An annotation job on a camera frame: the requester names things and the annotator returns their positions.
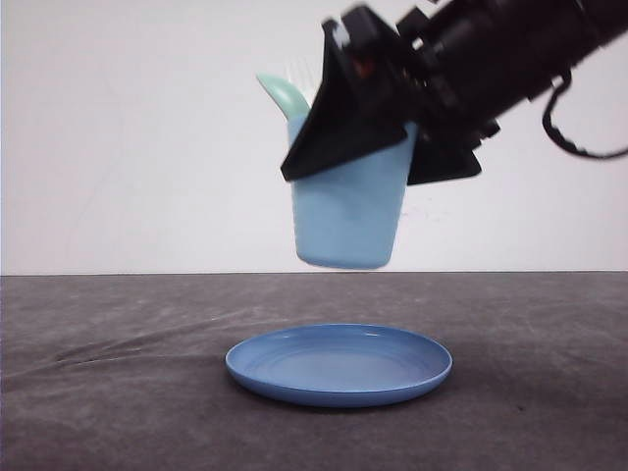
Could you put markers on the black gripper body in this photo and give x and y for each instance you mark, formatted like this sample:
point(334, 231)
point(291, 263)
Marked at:
point(420, 92)

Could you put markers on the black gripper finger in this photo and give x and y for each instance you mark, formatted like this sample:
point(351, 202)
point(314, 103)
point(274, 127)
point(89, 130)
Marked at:
point(440, 156)
point(350, 118)

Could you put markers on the mint green plastic spoon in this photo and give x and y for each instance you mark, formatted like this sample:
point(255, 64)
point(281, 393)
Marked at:
point(288, 98)

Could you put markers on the white plastic fork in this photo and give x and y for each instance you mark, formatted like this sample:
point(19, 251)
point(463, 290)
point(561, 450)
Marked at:
point(302, 72)

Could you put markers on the light blue plastic cup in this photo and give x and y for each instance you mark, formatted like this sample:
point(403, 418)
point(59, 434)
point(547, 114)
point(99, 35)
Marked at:
point(347, 217)

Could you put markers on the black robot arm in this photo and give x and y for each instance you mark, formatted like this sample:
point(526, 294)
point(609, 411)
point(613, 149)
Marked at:
point(451, 74)

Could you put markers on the blue plastic plate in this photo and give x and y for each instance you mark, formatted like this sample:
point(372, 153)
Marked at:
point(339, 365)

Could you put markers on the grey table cloth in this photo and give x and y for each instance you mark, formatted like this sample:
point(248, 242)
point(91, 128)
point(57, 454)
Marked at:
point(128, 373)

